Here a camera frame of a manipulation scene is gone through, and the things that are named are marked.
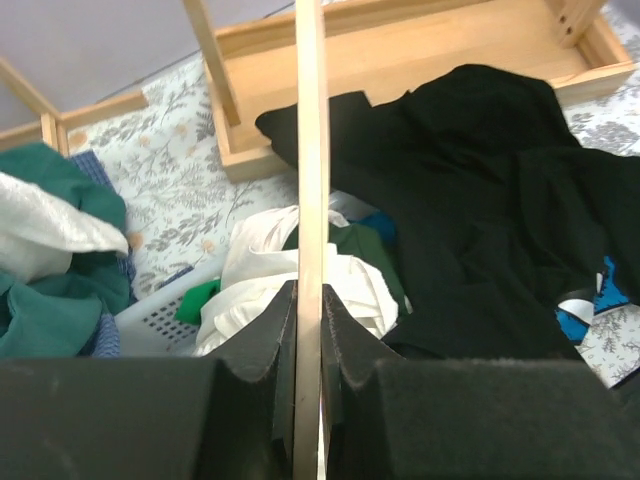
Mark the black t shirt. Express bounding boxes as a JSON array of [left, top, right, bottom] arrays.
[[254, 63, 640, 362]]

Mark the left wooden clothes rack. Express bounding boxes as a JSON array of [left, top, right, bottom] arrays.
[[1, 58, 149, 156]]

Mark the bright green t shirt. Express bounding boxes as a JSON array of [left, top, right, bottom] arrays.
[[174, 278, 221, 326]]

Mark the wooden clothes rack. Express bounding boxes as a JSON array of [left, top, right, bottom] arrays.
[[1, 58, 149, 156], [184, 1, 635, 183]]

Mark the white textured garment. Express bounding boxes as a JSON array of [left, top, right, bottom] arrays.
[[1, 173, 129, 283]]

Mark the dark green ruffled garment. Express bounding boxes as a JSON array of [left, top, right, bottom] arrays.
[[1, 143, 135, 358]]

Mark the teal blue t shirt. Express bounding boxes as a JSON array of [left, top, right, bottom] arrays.
[[358, 211, 396, 245]]

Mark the wooden hanger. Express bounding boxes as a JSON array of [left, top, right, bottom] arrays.
[[293, 1, 330, 479]]

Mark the right wooden clothes rack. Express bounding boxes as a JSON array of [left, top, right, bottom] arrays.
[[184, 1, 635, 183]]

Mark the blue checked shirt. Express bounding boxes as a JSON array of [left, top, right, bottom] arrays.
[[64, 149, 196, 358]]

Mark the white t shirt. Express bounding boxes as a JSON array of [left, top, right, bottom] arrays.
[[194, 205, 402, 356]]

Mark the dark green t shirt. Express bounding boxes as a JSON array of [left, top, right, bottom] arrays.
[[279, 222, 416, 316]]

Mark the white plastic basket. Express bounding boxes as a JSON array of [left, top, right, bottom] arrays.
[[115, 259, 223, 357]]

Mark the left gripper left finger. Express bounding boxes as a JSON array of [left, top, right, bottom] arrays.
[[1, 281, 298, 479]]

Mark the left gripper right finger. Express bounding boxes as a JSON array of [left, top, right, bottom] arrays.
[[321, 286, 639, 479]]

